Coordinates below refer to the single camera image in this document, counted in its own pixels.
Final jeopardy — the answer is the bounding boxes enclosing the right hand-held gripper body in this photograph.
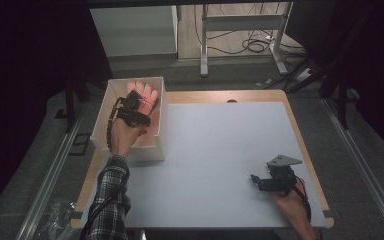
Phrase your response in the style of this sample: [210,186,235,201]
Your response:
[262,153,303,197]

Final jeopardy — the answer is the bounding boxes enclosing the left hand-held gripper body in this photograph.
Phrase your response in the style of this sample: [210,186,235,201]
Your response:
[114,89,153,128]

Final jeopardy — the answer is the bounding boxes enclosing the pink glove with red print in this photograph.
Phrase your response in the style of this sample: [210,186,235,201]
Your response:
[126,79,161,117]

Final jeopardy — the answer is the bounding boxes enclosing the white box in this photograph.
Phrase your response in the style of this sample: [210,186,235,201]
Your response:
[89,76,168,164]

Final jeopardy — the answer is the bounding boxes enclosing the person's left hand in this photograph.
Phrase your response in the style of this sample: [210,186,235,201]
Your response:
[109,117,148,157]

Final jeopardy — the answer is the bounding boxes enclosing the person's right hand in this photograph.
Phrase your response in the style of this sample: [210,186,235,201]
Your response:
[268,177,310,228]

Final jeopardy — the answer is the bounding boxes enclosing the pale blue table mat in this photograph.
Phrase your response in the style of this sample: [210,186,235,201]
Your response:
[78,101,328,230]

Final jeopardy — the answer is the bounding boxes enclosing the black stand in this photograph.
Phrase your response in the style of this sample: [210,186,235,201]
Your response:
[63,78,92,134]
[319,65,352,131]

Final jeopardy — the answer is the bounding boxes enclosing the white cabinet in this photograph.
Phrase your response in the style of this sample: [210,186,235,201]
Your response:
[89,4,179,58]

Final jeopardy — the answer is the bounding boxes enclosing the white power strip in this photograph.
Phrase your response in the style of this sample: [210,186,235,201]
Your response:
[294,67,315,83]

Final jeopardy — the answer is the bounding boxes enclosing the clear plastic bag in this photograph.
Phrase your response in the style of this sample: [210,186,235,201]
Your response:
[35,198,78,240]

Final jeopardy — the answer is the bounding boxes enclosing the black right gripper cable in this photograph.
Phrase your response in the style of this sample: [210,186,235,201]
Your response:
[291,176,312,223]

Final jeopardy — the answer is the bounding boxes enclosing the black floor bracket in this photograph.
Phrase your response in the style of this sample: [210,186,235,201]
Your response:
[67,132,92,157]

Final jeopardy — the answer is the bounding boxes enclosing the metal floor rail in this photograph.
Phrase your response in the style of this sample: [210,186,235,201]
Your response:
[14,102,88,240]
[322,97,384,240]

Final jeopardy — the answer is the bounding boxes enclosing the black floor cables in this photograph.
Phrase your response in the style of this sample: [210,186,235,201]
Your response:
[193,2,306,56]

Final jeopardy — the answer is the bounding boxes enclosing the grey metal desk frame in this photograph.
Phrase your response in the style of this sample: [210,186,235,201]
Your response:
[199,1,295,78]

